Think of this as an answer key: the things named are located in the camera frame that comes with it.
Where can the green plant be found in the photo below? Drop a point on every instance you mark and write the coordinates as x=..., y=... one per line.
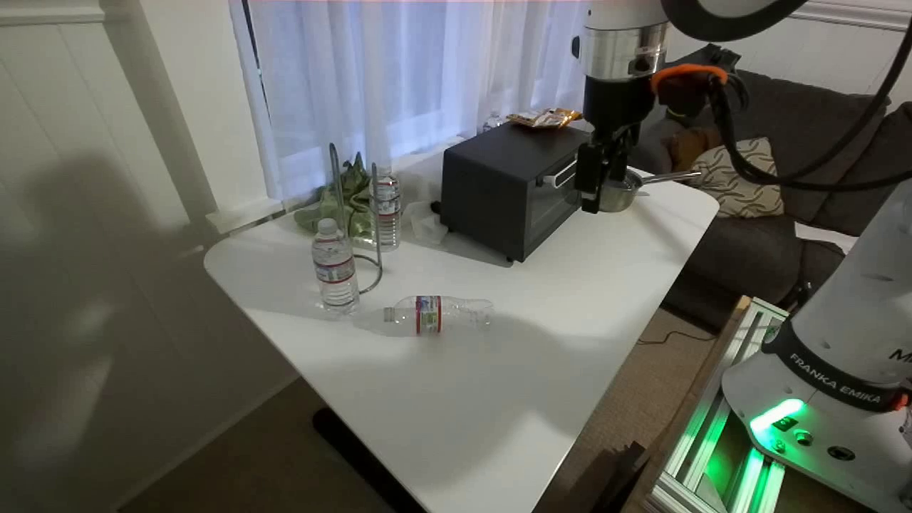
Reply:
x=323, y=207

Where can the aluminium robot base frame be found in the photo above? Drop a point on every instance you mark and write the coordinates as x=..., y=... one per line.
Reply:
x=722, y=458

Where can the patterned cushion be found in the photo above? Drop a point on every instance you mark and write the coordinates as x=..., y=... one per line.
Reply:
x=739, y=197

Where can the white sheer curtain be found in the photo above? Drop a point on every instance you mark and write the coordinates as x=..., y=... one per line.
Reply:
x=393, y=78

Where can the clear water bottle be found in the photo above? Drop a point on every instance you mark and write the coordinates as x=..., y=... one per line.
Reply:
x=429, y=314

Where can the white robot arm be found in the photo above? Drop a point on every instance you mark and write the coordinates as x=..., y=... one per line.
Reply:
x=829, y=391

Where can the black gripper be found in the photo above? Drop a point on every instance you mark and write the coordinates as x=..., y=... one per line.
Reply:
x=614, y=110

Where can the upright water bottle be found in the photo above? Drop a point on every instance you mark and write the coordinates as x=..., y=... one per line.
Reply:
x=385, y=203
x=333, y=267

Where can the black toaster oven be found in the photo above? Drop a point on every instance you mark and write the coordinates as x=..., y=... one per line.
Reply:
x=507, y=190

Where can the upright water bottle front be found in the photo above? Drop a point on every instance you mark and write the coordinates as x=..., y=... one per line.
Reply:
x=333, y=267

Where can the upright water bottle back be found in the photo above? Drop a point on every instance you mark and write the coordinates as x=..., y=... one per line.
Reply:
x=385, y=203

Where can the orange snack bag on oven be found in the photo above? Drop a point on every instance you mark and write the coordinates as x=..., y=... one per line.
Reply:
x=547, y=119

